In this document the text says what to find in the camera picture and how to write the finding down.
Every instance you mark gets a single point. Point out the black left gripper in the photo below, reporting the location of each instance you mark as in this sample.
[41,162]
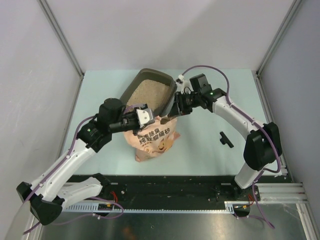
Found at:
[135,132]

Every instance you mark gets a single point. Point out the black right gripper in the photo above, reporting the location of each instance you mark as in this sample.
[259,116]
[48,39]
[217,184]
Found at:
[179,107]

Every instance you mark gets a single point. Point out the pink cat litter bag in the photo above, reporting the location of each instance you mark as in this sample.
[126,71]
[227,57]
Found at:
[154,140]

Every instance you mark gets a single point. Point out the black bag sealing clip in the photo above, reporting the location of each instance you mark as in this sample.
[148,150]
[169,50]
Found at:
[224,140]

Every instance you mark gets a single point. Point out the silver metal scoop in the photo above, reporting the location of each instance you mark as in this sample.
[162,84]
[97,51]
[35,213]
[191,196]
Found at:
[165,120]

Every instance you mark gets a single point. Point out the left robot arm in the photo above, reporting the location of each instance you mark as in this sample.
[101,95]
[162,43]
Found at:
[47,195]

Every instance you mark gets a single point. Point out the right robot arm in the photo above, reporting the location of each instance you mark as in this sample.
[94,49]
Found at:
[262,140]

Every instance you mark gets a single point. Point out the brown litter box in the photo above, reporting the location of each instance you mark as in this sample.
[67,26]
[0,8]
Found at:
[152,87]

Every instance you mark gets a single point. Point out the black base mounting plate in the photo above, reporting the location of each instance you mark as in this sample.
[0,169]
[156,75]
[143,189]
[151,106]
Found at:
[191,192]

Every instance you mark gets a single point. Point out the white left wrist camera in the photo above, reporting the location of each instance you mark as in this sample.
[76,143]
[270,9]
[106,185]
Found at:
[145,116]

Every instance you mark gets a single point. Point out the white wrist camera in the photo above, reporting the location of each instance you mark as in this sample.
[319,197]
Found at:
[145,116]
[183,85]

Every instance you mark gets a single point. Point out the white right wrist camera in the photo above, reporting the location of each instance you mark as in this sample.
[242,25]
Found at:
[183,85]

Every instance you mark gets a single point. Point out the grey slotted cable duct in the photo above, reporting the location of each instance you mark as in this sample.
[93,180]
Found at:
[103,207]

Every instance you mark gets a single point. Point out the aluminium rail right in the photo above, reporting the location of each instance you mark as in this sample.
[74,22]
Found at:
[282,193]

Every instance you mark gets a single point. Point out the aluminium frame post left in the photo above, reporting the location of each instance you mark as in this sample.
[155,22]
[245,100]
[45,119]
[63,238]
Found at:
[58,31]

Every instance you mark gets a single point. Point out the aluminium frame post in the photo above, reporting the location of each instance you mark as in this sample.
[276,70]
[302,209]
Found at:
[277,39]
[58,31]

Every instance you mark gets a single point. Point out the aluminium frame post right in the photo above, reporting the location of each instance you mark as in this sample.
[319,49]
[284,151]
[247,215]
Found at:
[277,39]

